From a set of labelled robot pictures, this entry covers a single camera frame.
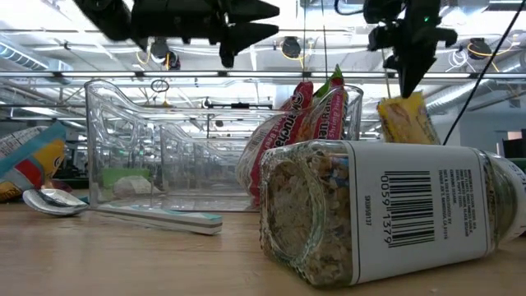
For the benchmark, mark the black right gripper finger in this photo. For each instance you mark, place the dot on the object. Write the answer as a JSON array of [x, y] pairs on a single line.
[[417, 70], [401, 76]]

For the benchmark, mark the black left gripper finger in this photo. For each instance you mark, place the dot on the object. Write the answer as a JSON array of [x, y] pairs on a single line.
[[246, 11], [246, 35]]

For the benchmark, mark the yellow chicken ramen packet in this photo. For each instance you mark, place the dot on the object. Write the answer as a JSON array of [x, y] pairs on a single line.
[[407, 121]]

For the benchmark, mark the green shrimp ramen packet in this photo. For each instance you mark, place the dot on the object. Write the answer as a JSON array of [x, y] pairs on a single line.
[[333, 115]]

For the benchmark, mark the red beef ramen packet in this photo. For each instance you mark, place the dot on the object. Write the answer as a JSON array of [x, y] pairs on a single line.
[[279, 131]]

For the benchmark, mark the small black hanging reel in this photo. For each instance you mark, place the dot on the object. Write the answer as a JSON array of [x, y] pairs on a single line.
[[206, 103]]

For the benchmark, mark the white label seasoning jar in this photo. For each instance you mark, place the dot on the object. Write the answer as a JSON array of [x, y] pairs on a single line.
[[411, 205]]

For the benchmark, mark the clear plastic organizer bin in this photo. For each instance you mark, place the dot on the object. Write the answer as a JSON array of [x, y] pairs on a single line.
[[185, 164]]

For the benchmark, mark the blue ramen packet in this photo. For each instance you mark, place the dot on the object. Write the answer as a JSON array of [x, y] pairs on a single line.
[[29, 160]]

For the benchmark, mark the silver ventilation duct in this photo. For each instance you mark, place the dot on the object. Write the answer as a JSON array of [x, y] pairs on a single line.
[[456, 95]]

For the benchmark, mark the long horizontal light rail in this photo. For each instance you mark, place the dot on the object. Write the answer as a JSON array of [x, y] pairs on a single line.
[[102, 75]]

